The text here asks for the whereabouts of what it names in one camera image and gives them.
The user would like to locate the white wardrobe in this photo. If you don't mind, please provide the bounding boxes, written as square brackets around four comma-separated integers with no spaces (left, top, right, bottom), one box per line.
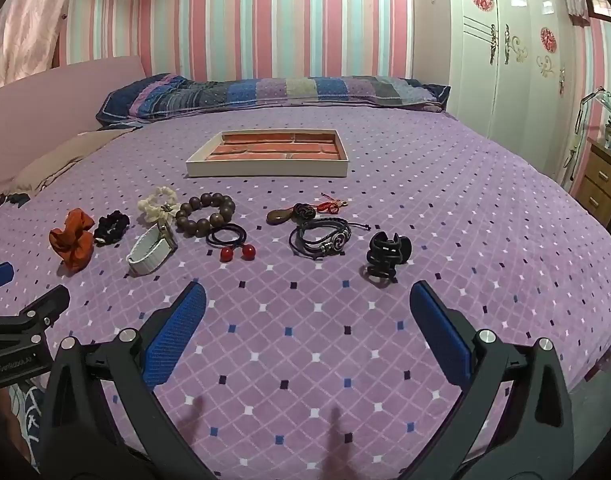
[445,0,579,191]

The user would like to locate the desk lamp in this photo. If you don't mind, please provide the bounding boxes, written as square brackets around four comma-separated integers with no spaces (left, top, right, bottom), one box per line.
[563,86,611,183]

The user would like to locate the pink headboard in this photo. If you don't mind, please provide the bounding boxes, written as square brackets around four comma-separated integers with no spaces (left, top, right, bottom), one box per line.
[0,55,149,211]

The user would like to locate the striped patchwork pillow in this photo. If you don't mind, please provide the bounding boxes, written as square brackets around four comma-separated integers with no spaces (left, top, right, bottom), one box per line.
[96,73,451,123]

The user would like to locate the shallow tray with brick lining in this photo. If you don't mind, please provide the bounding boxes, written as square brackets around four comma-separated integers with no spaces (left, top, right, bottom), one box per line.
[186,129,350,178]

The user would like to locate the pink curtain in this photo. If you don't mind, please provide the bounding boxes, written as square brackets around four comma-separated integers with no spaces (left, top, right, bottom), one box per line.
[0,0,79,91]

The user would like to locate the white wrist watch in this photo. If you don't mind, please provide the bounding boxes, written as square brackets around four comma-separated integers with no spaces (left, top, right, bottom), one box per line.
[126,222,179,277]

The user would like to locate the person's patterned clothing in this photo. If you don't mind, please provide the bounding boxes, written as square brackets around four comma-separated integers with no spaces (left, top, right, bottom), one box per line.
[6,380,54,466]

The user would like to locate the black hair claw clip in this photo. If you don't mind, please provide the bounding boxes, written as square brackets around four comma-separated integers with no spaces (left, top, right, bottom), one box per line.
[364,232,413,286]

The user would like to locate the cream scrunchie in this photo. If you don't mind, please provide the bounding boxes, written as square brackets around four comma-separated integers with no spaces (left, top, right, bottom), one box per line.
[137,186,180,226]

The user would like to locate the black hair tie red balls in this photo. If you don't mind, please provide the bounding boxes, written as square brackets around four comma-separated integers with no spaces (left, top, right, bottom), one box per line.
[206,225,259,263]

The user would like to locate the purple diamond pattern bedspread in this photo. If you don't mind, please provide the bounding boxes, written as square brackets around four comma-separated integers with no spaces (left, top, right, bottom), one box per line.
[0,105,611,480]

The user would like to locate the brown wooden bead bracelet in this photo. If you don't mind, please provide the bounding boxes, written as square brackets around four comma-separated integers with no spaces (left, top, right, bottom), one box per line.
[174,192,236,238]

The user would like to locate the black scrunchie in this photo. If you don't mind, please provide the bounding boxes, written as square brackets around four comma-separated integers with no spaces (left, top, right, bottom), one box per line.
[93,210,131,248]

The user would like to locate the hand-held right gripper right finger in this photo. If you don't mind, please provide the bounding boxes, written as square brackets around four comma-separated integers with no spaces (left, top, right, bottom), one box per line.
[409,281,576,480]

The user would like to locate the black rose charm red cord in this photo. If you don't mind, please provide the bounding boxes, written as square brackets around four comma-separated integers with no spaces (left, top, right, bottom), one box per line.
[292,192,350,223]

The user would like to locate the orange scrunchie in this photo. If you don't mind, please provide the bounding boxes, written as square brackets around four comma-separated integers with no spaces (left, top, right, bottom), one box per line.
[49,208,95,273]

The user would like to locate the wooden nightstand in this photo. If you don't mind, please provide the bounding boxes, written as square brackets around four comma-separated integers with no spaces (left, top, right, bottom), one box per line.
[573,137,611,228]

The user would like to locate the black hair ties with beads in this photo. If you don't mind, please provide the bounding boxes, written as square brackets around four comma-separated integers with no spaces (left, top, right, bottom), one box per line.
[289,216,370,259]

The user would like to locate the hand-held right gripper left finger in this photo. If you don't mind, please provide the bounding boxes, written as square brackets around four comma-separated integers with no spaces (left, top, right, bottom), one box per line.
[38,281,209,480]

